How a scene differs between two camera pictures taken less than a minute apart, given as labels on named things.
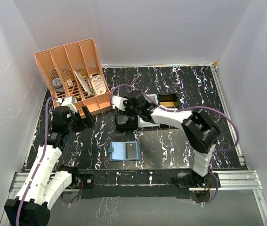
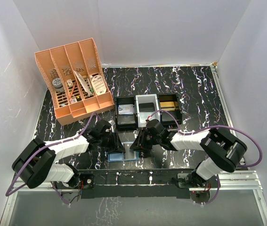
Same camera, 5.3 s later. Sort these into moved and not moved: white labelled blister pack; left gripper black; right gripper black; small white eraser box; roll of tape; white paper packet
Moved: left gripper black; right gripper black
Not moved: white paper packet; white labelled blister pack; roll of tape; small white eraser box
